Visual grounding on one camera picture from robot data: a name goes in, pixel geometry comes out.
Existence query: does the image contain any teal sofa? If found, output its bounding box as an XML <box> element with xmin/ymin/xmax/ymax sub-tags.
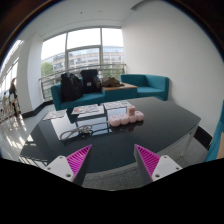
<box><xmin>50</xmin><ymin>78</ymin><xmax>107</xmax><ymax>111</ymax></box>

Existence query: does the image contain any wooden side table top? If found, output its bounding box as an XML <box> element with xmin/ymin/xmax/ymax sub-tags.
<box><xmin>102</xmin><ymin>83</ymin><xmax>137</xmax><ymax>91</ymax></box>

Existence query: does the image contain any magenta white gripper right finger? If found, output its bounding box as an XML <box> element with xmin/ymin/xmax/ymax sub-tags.
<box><xmin>134</xmin><ymin>144</ymin><xmax>182</xmax><ymax>185</ymax></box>

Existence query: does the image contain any black glossy coffee table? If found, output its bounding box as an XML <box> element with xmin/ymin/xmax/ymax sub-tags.
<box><xmin>20</xmin><ymin>97</ymin><xmax>200</xmax><ymax>173</ymax></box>

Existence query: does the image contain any black backpack left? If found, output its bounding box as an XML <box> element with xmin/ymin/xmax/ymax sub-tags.
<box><xmin>61</xmin><ymin>73</ymin><xmax>83</xmax><ymax>102</ymax></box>

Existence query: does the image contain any black backpack right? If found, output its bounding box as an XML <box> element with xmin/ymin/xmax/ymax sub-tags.
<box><xmin>80</xmin><ymin>69</ymin><xmax>101</xmax><ymax>93</ymax></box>

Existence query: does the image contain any white pink floor mat right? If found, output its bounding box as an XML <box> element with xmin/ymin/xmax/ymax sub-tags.
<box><xmin>103</xmin><ymin>100</ymin><xmax>132</xmax><ymax>110</ymax></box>

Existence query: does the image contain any brown bag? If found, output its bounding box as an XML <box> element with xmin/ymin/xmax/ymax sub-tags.
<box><xmin>102</xmin><ymin>77</ymin><xmax>121</xmax><ymax>87</ymax></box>

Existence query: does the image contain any teal armchair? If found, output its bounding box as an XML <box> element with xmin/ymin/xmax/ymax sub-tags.
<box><xmin>120</xmin><ymin>74</ymin><xmax>169</xmax><ymax>101</ymax></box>

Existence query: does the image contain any teal chair at right edge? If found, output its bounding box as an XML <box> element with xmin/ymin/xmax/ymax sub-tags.
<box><xmin>205</xmin><ymin>101</ymin><xmax>224</xmax><ymax>162</ymax></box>

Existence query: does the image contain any black backpack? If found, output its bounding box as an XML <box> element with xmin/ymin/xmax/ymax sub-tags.
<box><xmin>61</xmin><ymin>73</ymin><xmax>83</xmax><ymax>102</ymax></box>
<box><xmin>80</xmin><ymin>69</ymin><xmax>101</xmax><ymax>93</ymax></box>

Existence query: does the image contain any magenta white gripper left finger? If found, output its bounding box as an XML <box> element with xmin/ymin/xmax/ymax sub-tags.
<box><xmin>45</xmin><ymin>145</ymin><xmax>92</xmax><ymax>186</ymax></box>

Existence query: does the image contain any pink charger plug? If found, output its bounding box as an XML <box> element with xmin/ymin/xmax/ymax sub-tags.
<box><xmin>127</xmin><ymin>106</ymin><xmax>135</xmax><ymax>116</ymax></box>

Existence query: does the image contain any person in dark clothes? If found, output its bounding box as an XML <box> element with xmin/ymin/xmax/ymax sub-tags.
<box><xmin>9</xmin><ymin>78</ymin><xmax>18</xmax><ymax>117</ymax></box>

